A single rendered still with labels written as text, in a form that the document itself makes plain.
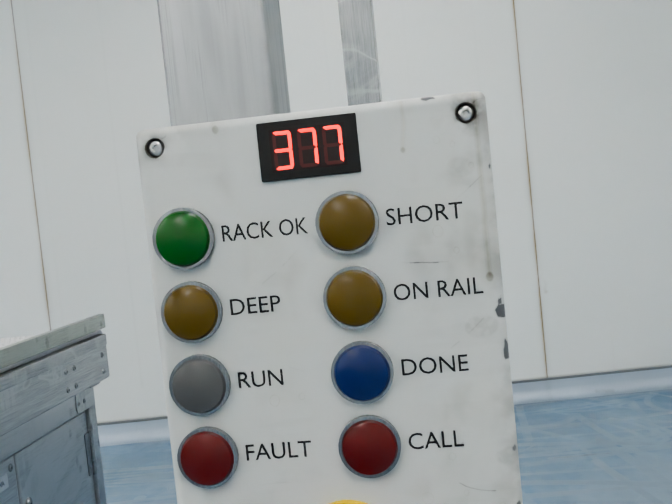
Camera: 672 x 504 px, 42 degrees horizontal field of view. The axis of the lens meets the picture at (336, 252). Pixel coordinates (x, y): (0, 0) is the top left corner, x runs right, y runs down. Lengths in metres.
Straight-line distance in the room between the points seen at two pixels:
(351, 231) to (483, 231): 0.06
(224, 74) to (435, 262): 0.16
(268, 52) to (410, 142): 0.11
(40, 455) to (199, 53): 1.43
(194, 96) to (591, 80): 3.93
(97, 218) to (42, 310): 0.52
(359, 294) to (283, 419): 0.07
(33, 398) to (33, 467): 0.17
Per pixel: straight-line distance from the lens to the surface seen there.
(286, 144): 0.41
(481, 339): 0.42
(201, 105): 0.49
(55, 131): 4.38
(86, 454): 2.04
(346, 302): 0.41
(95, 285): 4.33
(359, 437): 0.42
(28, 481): 1.81
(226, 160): 0.42
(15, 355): 1.65
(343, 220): 0.41
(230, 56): 0.49
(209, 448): 0.43
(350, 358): 0.41
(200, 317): 0.42
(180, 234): 0.42
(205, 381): 0.43
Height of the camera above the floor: 1.03
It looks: 3 degrees down
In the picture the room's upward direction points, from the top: 6 degrees counter-clockwise
